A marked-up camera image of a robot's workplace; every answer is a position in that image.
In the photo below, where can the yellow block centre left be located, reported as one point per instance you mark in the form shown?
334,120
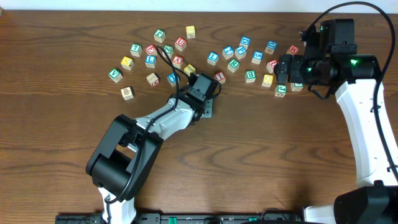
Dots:
189,70

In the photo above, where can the green Z block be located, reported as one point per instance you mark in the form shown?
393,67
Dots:
169,50

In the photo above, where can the red U block right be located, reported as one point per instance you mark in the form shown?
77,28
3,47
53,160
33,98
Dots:
270,65

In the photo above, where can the red U block left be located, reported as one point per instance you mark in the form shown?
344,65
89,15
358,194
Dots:
180,44

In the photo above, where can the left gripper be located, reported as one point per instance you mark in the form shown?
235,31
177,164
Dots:
208,108

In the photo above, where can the green V block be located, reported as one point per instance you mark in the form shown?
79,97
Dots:
115,75

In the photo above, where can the blue T block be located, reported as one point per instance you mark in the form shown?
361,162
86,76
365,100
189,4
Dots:
173,79

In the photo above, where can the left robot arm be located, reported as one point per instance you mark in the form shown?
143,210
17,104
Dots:
121,162

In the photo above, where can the green 7 block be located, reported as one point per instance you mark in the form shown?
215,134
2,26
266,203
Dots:
136,50

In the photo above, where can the blue d block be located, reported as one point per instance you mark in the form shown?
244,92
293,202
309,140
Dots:
271,46
245,41

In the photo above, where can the blue 2 block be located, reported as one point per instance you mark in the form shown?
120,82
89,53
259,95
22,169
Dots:
228,52

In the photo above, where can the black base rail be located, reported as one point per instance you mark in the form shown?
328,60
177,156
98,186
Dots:
156,218

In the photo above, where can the green J block lower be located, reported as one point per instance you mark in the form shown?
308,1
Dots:
280,90

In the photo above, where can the red I block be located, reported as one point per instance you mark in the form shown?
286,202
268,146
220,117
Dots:
220,77

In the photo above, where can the blue l block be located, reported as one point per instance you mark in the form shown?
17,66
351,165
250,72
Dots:
212,58
150,61

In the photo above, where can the green B block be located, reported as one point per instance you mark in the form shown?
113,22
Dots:
250,76

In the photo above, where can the red E block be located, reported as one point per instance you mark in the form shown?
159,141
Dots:
151,50

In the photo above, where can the blue D block upper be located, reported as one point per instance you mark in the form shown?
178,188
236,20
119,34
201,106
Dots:
245,41

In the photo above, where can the red A block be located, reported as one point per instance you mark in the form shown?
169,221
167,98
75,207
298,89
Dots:
177,61

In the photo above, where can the green R block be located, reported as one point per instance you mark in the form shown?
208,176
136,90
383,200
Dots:
233,65

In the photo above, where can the green j block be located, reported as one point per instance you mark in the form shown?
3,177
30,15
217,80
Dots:
280,90
159,35

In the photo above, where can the blue D block right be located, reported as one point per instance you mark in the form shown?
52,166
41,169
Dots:
271,46

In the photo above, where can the blue P block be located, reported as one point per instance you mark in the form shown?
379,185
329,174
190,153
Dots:
240,52

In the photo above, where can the red u block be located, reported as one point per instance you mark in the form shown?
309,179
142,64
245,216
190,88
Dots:
270,65
180,44

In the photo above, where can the green J block top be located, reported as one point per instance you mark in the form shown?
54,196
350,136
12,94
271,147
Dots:
159,35

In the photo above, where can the yellow S block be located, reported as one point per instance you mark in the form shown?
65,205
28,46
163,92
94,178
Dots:
190,31

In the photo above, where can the blue 5 block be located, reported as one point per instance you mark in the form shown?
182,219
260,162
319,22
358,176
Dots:
257,57

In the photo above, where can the yellow block far left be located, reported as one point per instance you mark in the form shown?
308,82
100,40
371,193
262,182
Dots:
127,63

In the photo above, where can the yellow O block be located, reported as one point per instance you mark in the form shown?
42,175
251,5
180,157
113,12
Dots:
267,80

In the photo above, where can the plain red-edged block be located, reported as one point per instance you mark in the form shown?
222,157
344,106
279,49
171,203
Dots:
153,79

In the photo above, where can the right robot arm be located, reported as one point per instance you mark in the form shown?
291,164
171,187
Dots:
331,60

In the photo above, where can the red M block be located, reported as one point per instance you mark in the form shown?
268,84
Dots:
292,50

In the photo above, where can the plain wooden picture block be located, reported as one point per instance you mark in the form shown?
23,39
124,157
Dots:
127,93

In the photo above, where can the green 4 block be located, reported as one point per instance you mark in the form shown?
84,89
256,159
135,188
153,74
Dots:
296,86

